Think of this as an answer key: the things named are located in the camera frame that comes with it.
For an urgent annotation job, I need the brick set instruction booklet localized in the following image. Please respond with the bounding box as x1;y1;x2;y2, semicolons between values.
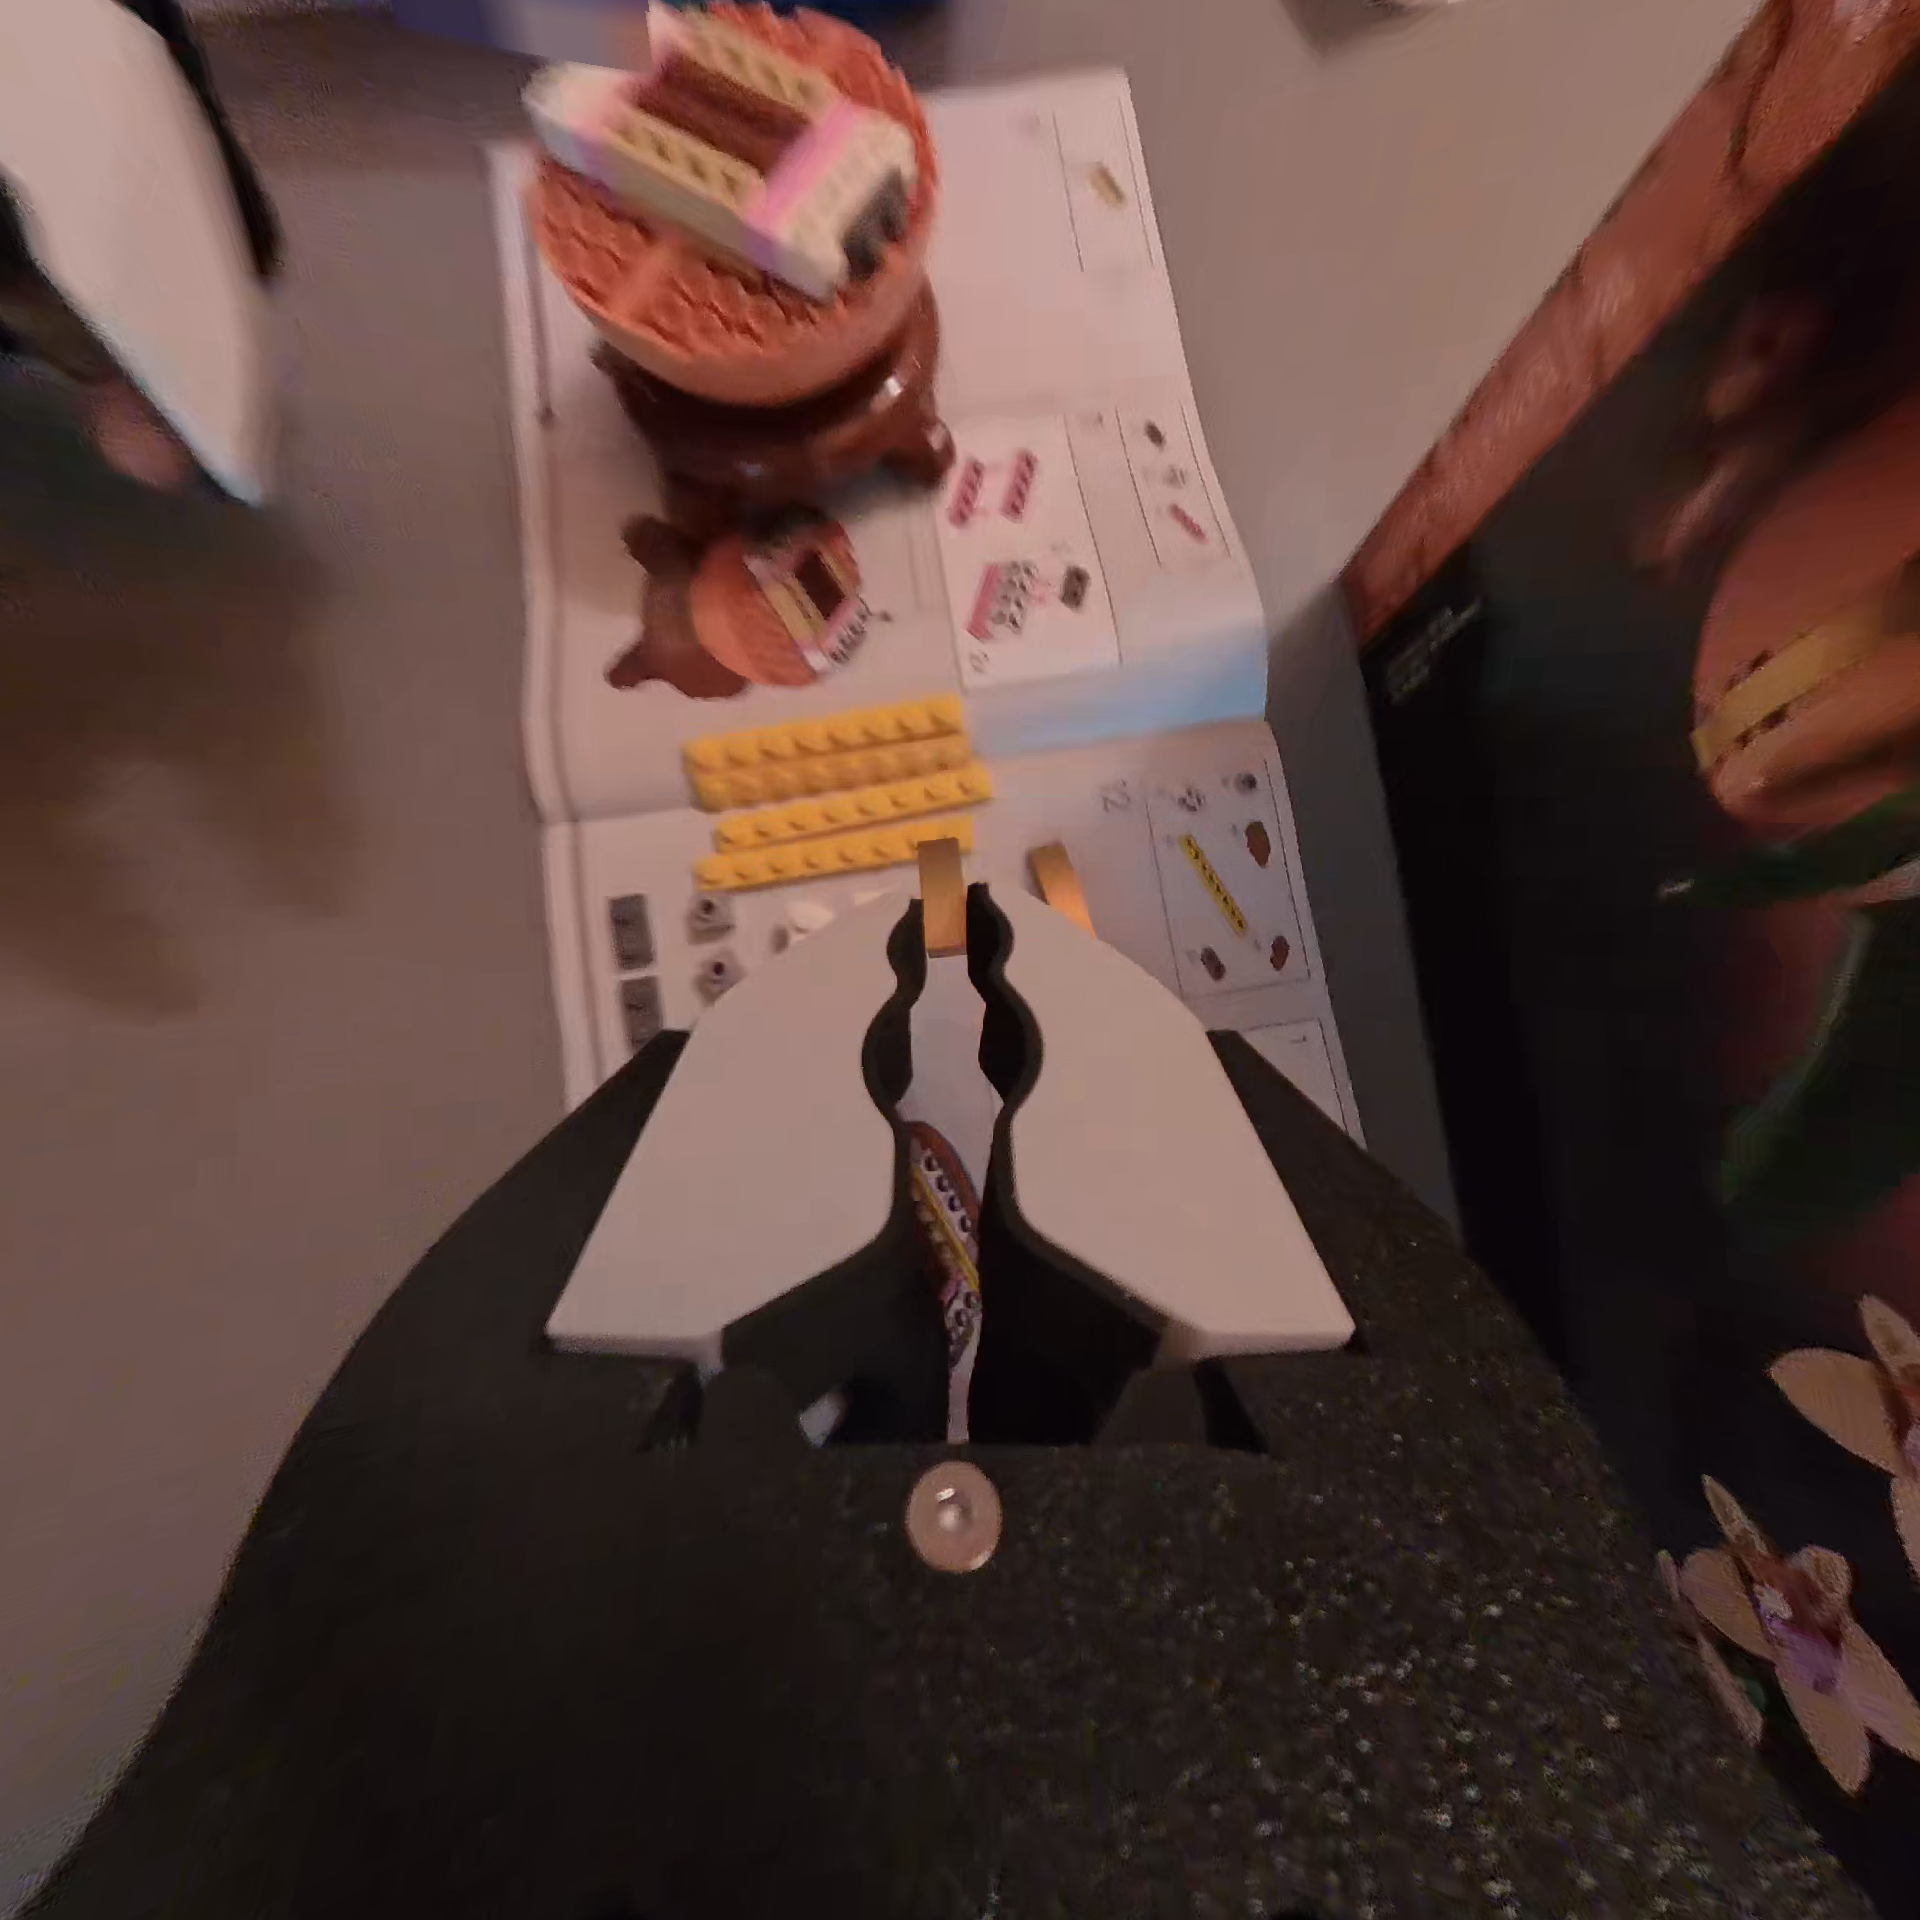
489;62;1367;1157

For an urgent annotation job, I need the brick flowerpot model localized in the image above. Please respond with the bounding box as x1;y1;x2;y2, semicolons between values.
525;0;963;518

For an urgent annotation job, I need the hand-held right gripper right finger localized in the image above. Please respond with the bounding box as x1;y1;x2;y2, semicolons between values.
976;892;1358;1366

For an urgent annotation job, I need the black orchid print set box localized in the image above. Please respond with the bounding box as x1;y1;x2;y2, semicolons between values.
1335;0;1920;1893

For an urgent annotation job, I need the person's left hand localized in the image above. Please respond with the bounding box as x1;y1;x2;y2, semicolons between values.
61;360;216;505

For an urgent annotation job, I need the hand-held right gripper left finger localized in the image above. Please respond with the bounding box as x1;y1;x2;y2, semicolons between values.
547;896;917;1358

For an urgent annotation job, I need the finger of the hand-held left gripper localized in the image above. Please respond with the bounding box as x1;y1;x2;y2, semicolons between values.
0;0;287;505

